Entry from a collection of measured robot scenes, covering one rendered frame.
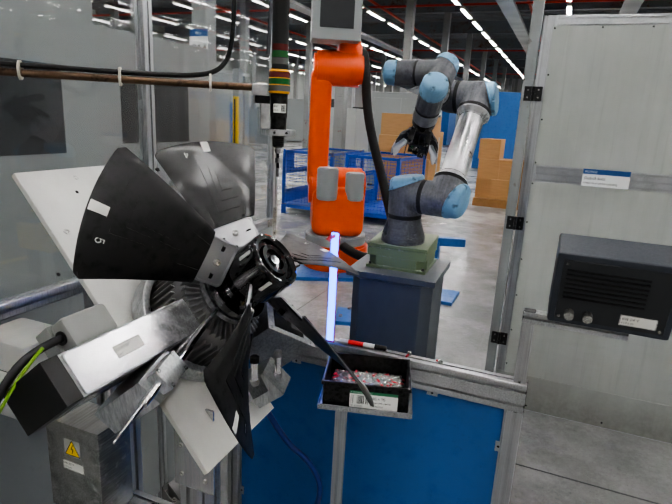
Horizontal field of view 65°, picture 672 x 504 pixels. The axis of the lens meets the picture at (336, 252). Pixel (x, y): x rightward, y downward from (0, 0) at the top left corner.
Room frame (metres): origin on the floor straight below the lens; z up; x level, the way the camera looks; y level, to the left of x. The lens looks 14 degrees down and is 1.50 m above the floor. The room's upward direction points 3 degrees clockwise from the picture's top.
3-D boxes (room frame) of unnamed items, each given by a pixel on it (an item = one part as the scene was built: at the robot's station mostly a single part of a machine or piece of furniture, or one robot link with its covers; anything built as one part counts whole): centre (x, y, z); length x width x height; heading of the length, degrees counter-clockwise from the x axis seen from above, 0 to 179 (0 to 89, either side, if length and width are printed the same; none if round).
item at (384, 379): (1.23, -0.10, 0.83); 0.19 x 0.14 x 0.04; 84
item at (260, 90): (1.11, 0.14, 1.51); 0.09 x 0.07 x 0.10; 103
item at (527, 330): (1.25, -0.49, 0.96); 0.03 x 0.03 x 0.20; 68
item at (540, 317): (1.21, -0.59, 1.04); 0.24 x 0.03 x 0.03; 68
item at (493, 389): (1.41, -0.09, 0.82); 0.90 x 0.04 x 0.08; 68
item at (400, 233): (1.81, -0.23, 1.14); 0.15 x 0.15 x 0.10
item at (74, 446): (1.02, 0.53, 0.73); 0.15 x 0.09 x 0.22; 68
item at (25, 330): (1.14, 0.74, 0.92); 0.17 x 0.16 x 0.11; 68
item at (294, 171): (8.47, 0.25, 0.49); 1.27 x 0.88 x 0.98; 157
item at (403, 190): (1.80, -0.24, 1.26); 0.13 x 0.12 x 0.14; 61
